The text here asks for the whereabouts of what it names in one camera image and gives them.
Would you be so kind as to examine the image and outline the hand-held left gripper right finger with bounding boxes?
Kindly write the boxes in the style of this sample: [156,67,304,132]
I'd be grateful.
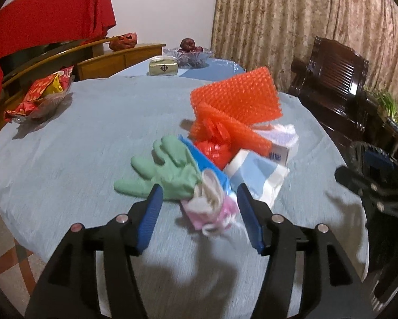
[236,183,375,319]

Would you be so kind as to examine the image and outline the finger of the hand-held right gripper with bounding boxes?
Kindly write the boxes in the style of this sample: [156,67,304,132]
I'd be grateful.
[334,165,398,216]
[349,141,398,181]

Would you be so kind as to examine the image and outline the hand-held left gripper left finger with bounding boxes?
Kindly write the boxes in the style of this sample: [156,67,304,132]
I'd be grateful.
[24,184,164,319]

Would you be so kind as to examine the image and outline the pink face mask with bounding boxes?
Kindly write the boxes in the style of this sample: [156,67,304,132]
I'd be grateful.
[181,194,242,237]

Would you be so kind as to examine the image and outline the cream cloth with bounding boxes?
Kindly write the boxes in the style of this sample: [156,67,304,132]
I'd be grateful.
[193,169,227,208]

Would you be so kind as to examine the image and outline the green rubber glove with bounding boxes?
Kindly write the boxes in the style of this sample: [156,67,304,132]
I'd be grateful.
[114,135,203,202]

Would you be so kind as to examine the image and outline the white printed cardboard box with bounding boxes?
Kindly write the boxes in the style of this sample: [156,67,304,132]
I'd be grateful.
[252,129,291,167]

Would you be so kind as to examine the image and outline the blue plastic packet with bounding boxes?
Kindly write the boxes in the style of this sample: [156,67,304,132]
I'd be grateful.
[178,135,233,203]

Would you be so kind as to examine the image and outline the small knotted red plastic bag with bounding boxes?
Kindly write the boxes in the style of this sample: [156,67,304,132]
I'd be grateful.
[195,120,234,171]

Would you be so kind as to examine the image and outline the orange foam mesh sheet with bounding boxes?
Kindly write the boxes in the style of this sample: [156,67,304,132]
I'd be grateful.
[190,67,283,130]

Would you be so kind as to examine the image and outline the dark wooden side table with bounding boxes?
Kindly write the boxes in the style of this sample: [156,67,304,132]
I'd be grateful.
[365,95,398,161]

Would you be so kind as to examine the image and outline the green potted plant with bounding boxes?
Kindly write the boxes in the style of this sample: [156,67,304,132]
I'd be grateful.
[368,88,398,130]

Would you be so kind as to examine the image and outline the crumpled white tissue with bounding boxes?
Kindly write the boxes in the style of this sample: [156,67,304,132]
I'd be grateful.
[259,123,300,160]

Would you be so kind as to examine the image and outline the dark wooden armchair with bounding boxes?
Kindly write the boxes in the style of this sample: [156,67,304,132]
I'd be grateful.
[287,35,386,134]

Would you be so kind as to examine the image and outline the glass snack bowl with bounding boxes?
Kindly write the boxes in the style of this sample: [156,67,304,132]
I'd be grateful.
[6,81,74,126]

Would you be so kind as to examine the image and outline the gold tissue box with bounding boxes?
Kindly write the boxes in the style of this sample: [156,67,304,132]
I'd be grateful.
[148,56,179,77]

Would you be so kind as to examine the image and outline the light blue table cover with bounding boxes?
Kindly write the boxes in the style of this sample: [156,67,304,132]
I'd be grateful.
[111,57,246,82]

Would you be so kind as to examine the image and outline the yellow snack packet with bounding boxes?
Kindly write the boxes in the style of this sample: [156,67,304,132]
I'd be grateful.
[45,73,64,95]

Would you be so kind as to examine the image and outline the glass fruit bowl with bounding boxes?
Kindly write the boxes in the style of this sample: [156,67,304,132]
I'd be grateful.
[163,47,215,68]

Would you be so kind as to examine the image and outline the red gold-print snack packet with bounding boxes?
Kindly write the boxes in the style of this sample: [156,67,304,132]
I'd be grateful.
[4,76,59,122]

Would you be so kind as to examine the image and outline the beige patterned curtain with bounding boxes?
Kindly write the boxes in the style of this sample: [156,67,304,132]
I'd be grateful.
[210,0,398,107]

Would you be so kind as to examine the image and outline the crumpled red shopping bag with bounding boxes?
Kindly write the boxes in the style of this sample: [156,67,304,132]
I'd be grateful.
[108,32,139,52]

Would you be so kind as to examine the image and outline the red cloth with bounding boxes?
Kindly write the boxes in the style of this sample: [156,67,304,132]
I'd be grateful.
[0,0,117,102]

